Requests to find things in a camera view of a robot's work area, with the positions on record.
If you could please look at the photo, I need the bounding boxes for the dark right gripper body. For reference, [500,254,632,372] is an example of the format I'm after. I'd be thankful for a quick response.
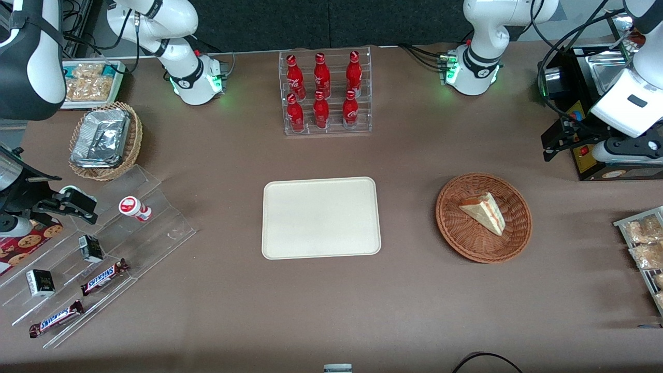
[0,147,63,216]

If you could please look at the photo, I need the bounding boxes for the triangular sandwich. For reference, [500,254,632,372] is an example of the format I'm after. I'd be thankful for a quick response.
[459,192,506,236]

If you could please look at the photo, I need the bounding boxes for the oval light wicker basket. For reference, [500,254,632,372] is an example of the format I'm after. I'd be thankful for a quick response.
[68,102,143,181]

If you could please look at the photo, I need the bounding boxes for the round brown wicker basket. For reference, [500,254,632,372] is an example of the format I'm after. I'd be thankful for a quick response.
[435,173,533,264]

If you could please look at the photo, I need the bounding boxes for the white plastic snack tray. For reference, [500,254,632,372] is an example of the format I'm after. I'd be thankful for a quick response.
[61,60,126,110]

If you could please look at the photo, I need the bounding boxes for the cream rectangular tray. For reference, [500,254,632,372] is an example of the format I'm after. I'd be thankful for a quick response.
[262,177,382,260]

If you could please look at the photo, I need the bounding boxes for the green lidded yoghurt cup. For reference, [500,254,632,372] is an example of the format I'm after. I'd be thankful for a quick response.
[59,185,97,204]

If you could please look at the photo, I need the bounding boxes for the small black carton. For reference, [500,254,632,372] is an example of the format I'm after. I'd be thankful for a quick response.
[26,269,56,298]
[78,235,105,264]

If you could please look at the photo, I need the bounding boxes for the red chocolate chip cookie box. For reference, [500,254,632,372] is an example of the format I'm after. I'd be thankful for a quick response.
[0,220,64,277]

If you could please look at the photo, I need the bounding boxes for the red lidded yoghurt cup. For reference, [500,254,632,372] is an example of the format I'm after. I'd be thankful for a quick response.
[119,196,152,222]

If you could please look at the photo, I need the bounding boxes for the Snickers chocolate bar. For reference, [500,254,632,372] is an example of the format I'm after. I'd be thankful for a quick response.
[81,258,129,296]
[28,300,84,339]

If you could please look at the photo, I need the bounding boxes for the silver foil containers stack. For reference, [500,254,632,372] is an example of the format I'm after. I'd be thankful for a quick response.
[70,108,131,169]

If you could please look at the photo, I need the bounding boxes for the clear acrylic stepped display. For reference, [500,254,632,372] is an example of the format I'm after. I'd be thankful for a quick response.
[0,165,198,349]

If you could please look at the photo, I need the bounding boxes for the brown table cover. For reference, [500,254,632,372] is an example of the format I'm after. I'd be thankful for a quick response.
[0,41,663,373]

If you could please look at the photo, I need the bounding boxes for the red cola bottle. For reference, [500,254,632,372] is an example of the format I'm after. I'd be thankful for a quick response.
[286,54,307,100]
[342,90,359,130]
[286,93,305,133]
[346,50,363,96]
[313,52,332,98]
[313,91,330,130]

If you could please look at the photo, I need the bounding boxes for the clear acrylic bottle rack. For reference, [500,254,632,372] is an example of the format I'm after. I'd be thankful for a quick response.
[278,46,372,136]

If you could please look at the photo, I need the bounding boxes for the black backdrop panel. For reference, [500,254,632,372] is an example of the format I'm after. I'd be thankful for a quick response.
[189,0,469,52]

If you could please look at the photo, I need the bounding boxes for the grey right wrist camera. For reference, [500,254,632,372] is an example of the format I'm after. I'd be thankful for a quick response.
[0,214,33,239]

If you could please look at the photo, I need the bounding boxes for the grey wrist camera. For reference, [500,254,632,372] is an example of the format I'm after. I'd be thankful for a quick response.
[0,214,33,239]
[592,141,663,164]

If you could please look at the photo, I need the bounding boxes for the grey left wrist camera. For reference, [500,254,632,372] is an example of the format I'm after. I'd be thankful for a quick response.
[592,141,663,164]

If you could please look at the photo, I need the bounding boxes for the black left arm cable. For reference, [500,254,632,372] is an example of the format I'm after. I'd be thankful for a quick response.
[528,0,630,125]

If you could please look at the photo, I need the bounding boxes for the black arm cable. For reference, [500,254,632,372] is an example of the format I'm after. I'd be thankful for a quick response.
[528,0,630,125]
[62,0,143,73]

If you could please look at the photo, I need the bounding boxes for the grey wire rack tray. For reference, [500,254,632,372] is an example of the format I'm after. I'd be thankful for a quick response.
[613,206,663,317]

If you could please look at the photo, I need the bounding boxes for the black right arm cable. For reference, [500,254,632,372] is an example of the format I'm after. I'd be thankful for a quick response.
[62,0,143,73]

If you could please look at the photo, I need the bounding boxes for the black arm base cables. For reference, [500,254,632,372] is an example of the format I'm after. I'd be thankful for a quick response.
[398,44,449,71]

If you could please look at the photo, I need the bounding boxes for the black looped cable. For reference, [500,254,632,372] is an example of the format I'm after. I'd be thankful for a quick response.
[452,352,524,373]

